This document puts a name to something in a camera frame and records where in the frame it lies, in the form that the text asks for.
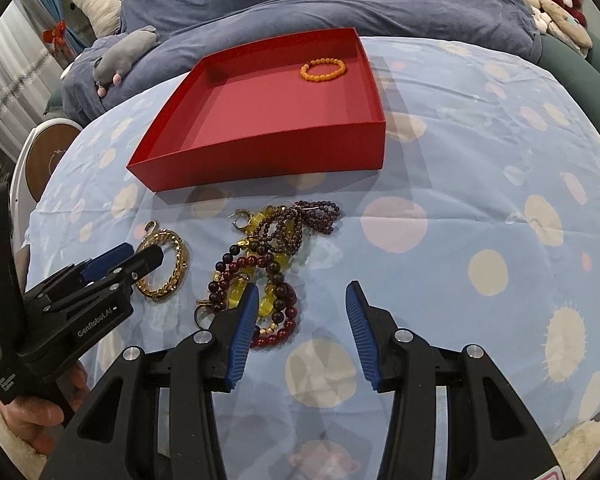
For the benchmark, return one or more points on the green sofa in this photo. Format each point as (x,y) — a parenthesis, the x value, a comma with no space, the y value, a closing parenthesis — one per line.
(580,75)

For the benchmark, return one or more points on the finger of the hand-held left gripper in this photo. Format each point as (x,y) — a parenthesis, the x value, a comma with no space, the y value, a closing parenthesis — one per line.
(105,262)
(145,262)

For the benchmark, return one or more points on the red bow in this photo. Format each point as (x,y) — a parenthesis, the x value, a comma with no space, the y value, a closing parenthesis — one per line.
(55,35)

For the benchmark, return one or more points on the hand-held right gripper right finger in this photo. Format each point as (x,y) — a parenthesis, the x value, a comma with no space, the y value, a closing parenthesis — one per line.
(360,340)

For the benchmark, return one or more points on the blue quilt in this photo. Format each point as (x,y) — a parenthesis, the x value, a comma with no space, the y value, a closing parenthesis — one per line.
(330,0)

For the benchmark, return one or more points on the person's left hand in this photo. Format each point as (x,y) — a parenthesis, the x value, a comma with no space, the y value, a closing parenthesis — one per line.
(30,420)

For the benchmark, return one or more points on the beige plush toy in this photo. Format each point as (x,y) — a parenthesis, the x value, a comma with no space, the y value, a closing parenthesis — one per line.
(565,25)

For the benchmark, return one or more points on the dark purple bead strand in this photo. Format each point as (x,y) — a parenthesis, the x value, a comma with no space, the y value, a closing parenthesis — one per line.
(320,210)

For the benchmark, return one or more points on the grey plush mouse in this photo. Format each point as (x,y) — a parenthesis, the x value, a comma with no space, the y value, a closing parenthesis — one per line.
(125,52)

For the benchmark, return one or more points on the small metal hoop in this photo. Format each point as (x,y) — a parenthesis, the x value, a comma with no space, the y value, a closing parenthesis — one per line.
(241,227)

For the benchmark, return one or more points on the white sheer curtain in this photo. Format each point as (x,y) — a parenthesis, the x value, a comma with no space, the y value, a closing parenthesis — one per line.
(10,85)

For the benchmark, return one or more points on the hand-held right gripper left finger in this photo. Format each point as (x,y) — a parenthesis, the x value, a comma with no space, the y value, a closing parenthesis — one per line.
(242,330)

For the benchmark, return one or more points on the white fluffy cloth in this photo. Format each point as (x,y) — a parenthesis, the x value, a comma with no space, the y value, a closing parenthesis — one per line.
(580,445)

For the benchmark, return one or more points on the white round wooden stool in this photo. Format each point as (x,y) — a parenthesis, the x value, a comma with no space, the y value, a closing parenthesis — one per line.
(45,155)

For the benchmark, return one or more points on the red shallow box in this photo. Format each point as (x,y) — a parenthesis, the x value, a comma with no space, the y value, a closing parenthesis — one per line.
(260,105)

